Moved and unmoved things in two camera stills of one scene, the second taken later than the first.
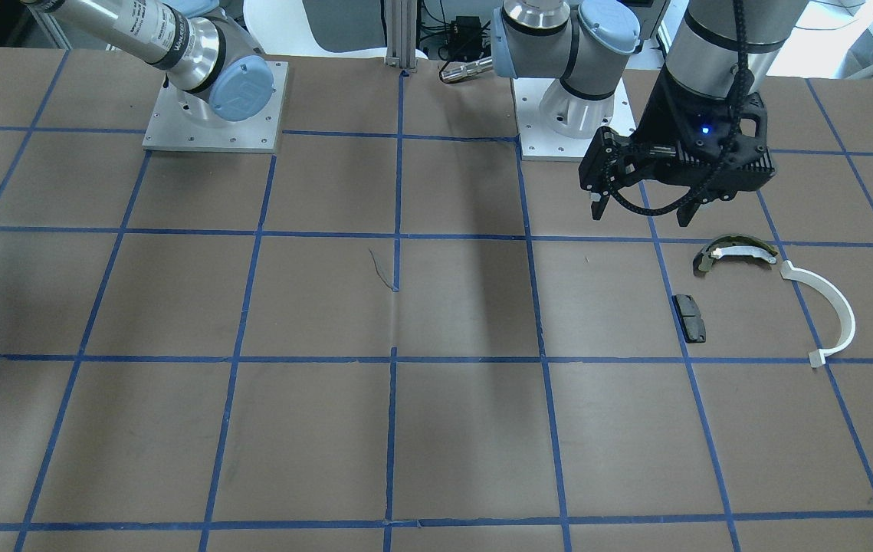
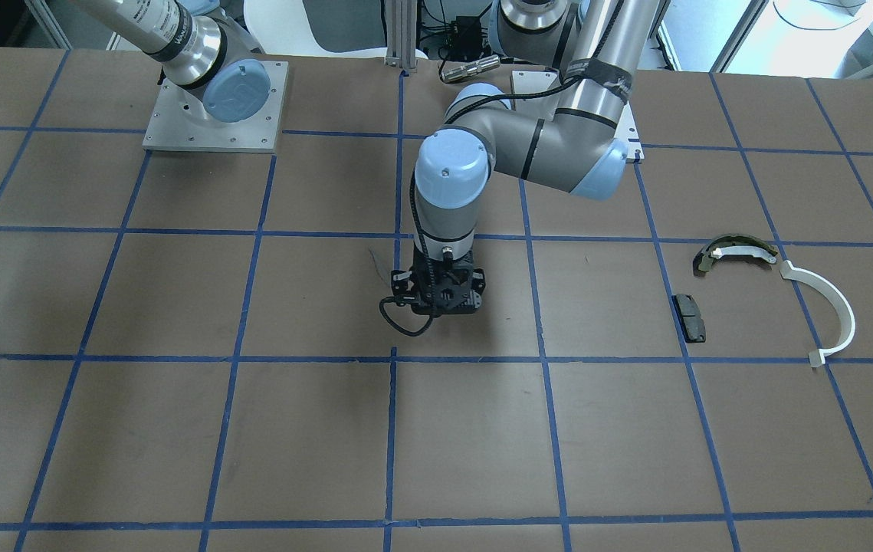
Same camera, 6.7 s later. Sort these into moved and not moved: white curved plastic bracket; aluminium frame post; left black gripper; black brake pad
Moved: left black gripper
Not moved: white curved plastic bracket; black brake pad; aluminium frame post
